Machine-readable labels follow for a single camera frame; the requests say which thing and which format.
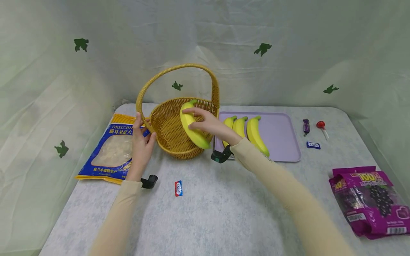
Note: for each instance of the person's left hand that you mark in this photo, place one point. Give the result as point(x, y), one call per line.
point(140, 153)

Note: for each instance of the person's right hand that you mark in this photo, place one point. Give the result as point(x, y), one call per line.
point(214, 127)

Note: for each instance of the yellow banana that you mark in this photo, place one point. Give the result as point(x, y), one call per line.
point(256, 137)
point(192, 133)
point(240, 126)
point(229, 122)

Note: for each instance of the person's left forearm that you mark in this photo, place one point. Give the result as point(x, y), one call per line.
point(117, 220)

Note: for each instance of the person's right forearm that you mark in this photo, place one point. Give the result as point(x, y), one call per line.
point(288, 192)

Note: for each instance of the blue and yellow pasta bag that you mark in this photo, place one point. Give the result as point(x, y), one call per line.
point(112, 153)

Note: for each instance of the black wrist band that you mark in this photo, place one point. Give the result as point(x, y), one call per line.
point(221, 155)
point(150, 181)

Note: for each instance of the red and blue candy packet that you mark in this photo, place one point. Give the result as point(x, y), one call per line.
point(178, 188)

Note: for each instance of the lilac plastic tray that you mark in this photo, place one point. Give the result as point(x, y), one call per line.
point(282, 137)

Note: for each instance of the purple wrapped candy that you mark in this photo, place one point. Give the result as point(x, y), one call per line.
point(306, 126)

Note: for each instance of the dark blue candy packet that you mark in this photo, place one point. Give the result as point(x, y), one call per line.
point(313, 145)

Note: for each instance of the red lollipop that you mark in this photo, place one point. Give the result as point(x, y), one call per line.
point(321, 125)

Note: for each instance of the purple grape candy bag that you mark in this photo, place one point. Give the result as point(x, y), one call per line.
point(374, 202)
point(339, 177)

